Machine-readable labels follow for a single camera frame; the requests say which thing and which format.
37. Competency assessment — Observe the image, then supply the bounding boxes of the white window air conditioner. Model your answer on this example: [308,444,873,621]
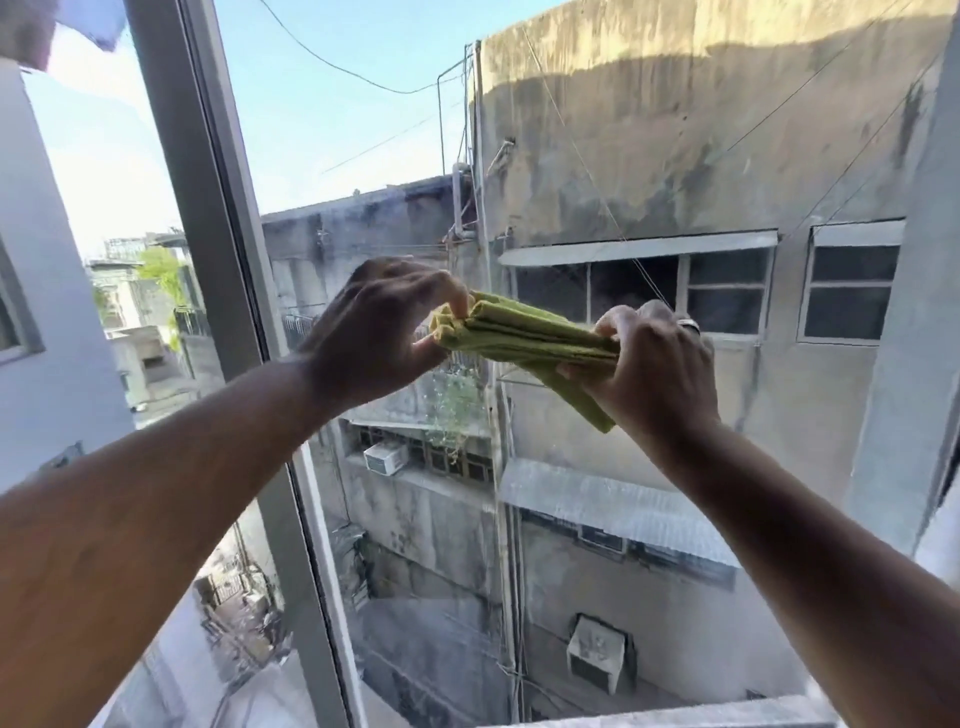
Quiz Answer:
[363,441,411,478]

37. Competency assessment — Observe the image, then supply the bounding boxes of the grey aluminium window frame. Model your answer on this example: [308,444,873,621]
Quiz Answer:
[123,0,370,728]

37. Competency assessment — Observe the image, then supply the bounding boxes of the hanging blue-white cloth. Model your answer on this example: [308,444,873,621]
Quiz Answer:
[0,0,129,73]

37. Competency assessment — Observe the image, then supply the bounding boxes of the person's left hand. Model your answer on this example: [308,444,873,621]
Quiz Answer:
[298,257,472,421]

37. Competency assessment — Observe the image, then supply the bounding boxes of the black overhead cable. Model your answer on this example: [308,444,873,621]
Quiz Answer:
[258,0,468,96]

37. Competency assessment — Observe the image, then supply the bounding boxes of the white outdoor condenser unit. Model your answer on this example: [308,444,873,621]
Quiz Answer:
[565,615,628,696]

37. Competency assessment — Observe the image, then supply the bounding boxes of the corrugated metal awning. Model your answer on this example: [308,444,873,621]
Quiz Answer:
[498,458,742,570]

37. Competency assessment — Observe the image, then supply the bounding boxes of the person's right hand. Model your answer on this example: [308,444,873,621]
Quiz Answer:
[556,298,723,445]

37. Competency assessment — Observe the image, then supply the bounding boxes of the green tree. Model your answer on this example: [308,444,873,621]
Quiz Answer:
[137,246,187,305]

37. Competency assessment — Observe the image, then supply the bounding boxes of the hanging green plant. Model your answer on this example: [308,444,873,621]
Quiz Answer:
[426,358,490,460]

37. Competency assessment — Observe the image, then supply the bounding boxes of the white wall pipe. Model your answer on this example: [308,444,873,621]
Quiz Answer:
[448,160,481,243]

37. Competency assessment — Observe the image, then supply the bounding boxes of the person's left forearm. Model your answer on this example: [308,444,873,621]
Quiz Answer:
[0,356,331,728]

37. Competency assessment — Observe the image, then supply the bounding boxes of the flat grey window awning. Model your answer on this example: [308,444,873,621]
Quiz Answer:
[498,229,780,270]

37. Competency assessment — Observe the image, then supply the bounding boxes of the person's right forearm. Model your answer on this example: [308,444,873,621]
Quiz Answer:
[648,420,960,728]

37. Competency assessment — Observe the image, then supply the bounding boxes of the white-framed building window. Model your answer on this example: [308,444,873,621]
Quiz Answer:
[677,247,775,340]
[796,220,906,347]

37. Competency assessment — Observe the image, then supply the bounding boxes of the green cloth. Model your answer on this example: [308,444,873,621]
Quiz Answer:
[427,291,624,435]

